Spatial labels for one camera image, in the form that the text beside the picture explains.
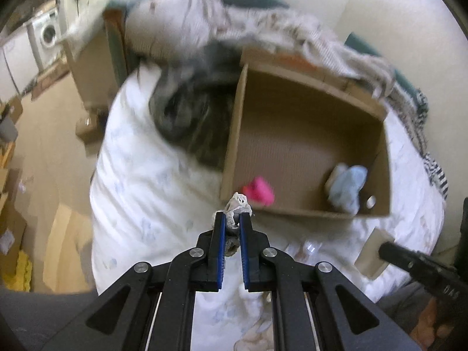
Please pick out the white printed duvet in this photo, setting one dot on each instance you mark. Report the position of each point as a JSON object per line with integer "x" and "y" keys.
{"x": 153, "y": 190}

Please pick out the beige cloth piece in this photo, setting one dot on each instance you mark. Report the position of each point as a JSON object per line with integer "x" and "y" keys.
{"x": 371, "y": 254}

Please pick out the white lace cloth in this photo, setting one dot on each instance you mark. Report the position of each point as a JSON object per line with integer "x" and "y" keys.
{"x": 256, "y": 332}

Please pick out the beige lace sock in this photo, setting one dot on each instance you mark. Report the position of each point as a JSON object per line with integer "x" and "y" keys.
{"x": 237, "y": 204}

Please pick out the beige cardboard sheet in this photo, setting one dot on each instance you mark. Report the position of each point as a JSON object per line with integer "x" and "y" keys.
{"x": 67, "y": 252}

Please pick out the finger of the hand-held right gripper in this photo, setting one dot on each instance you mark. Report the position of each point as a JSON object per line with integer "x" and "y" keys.
{"x": 413, "y": 261}

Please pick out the yellow foam item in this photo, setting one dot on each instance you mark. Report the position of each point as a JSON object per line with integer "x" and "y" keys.
{"x": 21, "y": 272}

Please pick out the white washing machine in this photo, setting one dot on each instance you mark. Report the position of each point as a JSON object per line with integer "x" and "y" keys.
{"x": 46, "y": 33}

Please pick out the black and white striped cloth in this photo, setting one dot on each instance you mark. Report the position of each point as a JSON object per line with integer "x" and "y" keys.
{"x": 437, "y": 179}

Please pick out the pink sock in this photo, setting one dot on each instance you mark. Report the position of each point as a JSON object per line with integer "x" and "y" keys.
{"x": 261, "y": 190}

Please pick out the light blue sock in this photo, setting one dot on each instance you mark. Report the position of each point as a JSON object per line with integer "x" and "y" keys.
{"x": 347, "y": 188}

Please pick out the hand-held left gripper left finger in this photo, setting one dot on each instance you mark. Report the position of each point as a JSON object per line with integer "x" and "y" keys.
{"x": 219, "y": 252}

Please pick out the tall brown cardboard box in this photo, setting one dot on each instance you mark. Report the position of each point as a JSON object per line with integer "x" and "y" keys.
{"x": 97, "y": 65}

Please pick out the dark grey fleece cloth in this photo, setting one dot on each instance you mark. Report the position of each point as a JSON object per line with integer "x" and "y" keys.
{"x": 190, "y": 106}

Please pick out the person's right hand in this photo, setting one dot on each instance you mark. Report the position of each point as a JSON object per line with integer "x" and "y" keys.
{"x": 426, "y": 323}

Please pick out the white cabinet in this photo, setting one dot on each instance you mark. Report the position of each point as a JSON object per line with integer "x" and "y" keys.
{"x": 16, "y": 65}

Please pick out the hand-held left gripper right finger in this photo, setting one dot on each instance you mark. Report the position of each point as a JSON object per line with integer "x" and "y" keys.
{"x": 245, "y": 256}

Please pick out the grey clothing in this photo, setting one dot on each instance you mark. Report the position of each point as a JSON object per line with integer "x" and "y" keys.
{"x": 402, "y": 307}

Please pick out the beige striped knit blanket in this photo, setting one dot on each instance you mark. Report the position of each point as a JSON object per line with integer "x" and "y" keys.
{"x": 226, "y": 18}

